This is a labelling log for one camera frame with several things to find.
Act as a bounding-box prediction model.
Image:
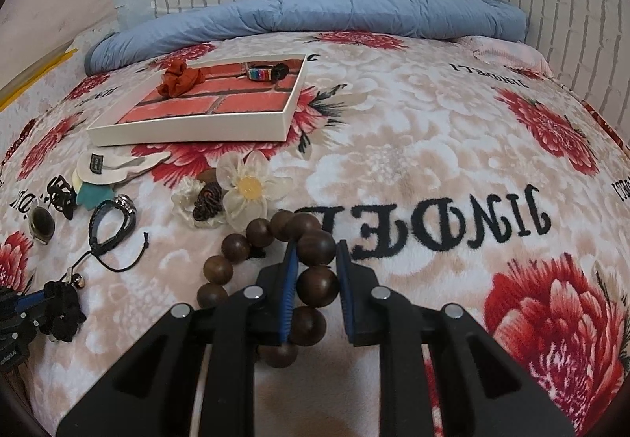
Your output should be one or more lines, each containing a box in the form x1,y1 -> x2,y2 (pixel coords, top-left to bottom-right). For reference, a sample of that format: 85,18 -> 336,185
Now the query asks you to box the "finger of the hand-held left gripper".
0,313 -> 47,337
0,286 -> 50,314

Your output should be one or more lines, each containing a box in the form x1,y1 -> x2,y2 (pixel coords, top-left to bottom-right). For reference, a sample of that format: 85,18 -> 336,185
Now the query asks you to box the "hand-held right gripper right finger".
335,240 -> 576,437

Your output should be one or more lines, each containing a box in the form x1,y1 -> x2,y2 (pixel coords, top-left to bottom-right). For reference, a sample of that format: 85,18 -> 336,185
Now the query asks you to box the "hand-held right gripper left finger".
56,240 -> 299,437

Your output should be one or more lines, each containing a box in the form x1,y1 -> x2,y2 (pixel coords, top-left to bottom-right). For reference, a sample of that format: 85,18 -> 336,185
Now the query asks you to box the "black scrunchie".
38,278 -> 87,342

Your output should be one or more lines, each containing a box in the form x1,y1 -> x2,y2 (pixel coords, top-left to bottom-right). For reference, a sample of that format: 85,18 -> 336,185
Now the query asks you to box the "brown wooden bead bracelet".
197,211 -> 341,369

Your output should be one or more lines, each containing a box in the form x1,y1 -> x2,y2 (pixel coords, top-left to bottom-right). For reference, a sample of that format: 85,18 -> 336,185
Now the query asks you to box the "black braided cord bracelet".
61,195 -> 151,289

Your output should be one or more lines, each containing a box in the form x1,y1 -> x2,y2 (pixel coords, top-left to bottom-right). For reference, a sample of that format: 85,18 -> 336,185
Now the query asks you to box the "white flower clip yellow centre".
217,150 -> 293,228

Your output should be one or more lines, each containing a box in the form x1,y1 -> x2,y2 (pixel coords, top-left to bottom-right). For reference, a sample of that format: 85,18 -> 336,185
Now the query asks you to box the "black claw clip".
45,175 -> 78,220

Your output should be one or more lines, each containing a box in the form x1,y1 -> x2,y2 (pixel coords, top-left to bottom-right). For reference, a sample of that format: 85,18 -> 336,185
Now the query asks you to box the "brown woven hair tie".
193,186 -> 224,223

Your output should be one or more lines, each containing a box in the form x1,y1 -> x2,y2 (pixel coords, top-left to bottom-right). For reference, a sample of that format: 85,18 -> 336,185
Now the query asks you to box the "teal hair clip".
76,183 -> 112,211

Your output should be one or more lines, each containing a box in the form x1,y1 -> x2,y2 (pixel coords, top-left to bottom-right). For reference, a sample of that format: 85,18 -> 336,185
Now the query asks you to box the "small white flower clip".
171,178 -> 202,221

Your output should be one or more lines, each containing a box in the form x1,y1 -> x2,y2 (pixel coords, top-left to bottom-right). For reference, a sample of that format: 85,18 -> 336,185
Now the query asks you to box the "white snap clip with black tag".
76,149 -> 128,185

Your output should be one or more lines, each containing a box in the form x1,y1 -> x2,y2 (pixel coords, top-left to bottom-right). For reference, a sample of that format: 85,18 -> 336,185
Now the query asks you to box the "white snap hair clip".
120,152 -> 171,178

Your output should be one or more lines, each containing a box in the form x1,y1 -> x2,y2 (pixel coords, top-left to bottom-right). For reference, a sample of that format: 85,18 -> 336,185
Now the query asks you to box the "white box with brick-pattern liner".
87,54 -> 308,147

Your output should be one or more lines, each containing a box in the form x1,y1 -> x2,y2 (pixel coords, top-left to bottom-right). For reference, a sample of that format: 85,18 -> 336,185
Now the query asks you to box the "red scrunchie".
157,60 -> 202,98

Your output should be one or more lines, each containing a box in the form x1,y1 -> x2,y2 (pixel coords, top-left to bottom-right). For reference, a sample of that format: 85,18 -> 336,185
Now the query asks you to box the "rolled blue quilt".
85,0 -> 528,76

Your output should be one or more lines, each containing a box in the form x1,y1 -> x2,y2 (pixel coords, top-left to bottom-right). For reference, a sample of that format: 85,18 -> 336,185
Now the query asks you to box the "pink pillow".
458,35 -> 549,78

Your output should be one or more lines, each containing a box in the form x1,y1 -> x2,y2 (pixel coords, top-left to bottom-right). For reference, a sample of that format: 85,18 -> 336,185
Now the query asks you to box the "rainbow striped ring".
245,63 -> 274,82

